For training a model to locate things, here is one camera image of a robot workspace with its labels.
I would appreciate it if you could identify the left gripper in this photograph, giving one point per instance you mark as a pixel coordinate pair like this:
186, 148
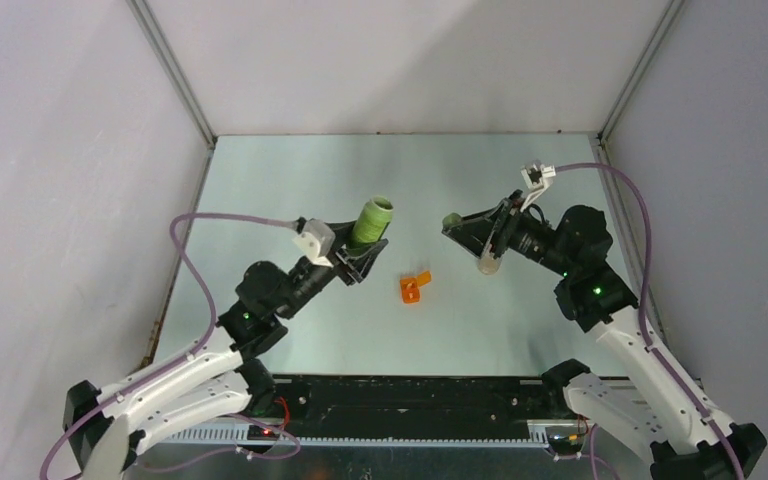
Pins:
358, 266

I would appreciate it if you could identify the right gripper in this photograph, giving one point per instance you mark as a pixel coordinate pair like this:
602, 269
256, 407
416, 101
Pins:
476, 230

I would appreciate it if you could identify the green bottle cap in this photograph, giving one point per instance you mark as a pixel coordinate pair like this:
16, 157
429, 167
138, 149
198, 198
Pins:
451, 220

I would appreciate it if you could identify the green pill bottle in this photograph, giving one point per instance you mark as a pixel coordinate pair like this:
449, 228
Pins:
373, 220

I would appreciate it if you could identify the clear pill bottle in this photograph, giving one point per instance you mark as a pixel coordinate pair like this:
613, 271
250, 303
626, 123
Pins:
489, 263

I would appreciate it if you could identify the orange pill box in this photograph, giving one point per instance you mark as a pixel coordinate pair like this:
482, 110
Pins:
410, 286

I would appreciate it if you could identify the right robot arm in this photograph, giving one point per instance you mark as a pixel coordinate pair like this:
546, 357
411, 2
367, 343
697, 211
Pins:
679, 433

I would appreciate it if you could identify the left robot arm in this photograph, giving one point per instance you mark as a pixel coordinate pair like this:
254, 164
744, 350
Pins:
219, 373

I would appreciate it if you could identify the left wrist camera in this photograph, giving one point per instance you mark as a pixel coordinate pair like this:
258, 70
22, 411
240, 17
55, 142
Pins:
313, 240

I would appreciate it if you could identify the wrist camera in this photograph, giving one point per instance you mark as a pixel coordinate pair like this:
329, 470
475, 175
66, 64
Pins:
313, 240
538, 178

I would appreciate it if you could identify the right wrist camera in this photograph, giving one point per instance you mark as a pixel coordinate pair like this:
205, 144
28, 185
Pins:
538, 178

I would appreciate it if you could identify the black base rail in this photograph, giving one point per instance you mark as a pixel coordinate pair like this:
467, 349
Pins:
372, 410

